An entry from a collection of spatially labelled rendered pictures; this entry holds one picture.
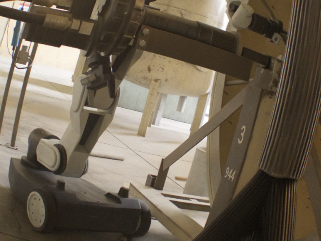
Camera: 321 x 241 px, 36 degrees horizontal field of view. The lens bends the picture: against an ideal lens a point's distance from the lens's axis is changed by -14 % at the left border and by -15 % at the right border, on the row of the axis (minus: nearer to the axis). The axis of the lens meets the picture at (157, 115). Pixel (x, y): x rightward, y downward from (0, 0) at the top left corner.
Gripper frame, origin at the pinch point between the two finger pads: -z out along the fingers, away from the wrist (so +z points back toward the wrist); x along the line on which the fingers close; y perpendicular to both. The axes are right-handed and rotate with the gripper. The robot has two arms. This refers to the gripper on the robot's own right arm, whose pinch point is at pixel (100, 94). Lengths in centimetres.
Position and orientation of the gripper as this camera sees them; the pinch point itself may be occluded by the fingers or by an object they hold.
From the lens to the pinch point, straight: 199.9
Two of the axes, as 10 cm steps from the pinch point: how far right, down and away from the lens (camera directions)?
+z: -0.9, -9.6, 2.6
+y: 6.4, 1.4, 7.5
